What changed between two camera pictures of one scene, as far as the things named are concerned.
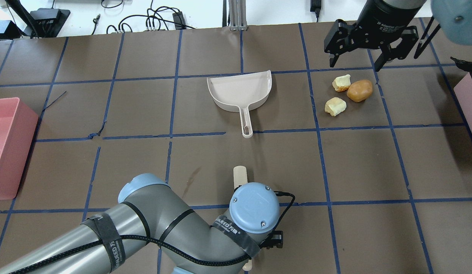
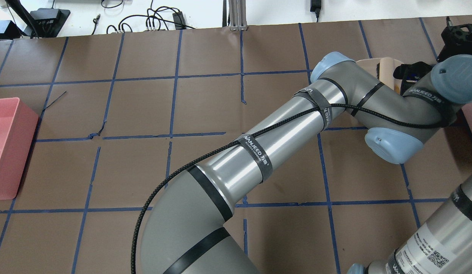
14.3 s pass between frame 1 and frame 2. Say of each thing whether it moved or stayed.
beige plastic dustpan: moved
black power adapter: stayed
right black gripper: moved
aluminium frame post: stayed
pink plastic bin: stayed
